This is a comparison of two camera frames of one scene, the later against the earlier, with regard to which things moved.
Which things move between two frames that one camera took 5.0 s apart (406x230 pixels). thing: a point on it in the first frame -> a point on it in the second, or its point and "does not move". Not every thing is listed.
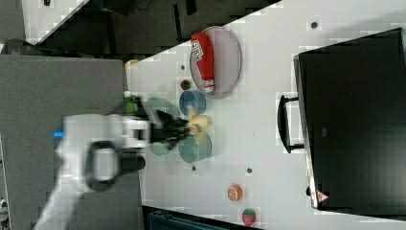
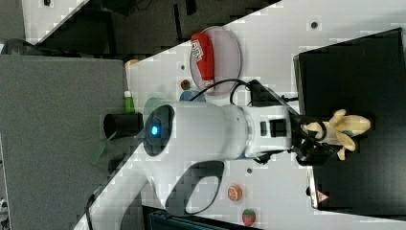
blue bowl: [194, 99] does not move
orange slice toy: [235, 193] does not move
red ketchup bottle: [203, 54] does not move
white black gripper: [141, 133] -> [272, 127]
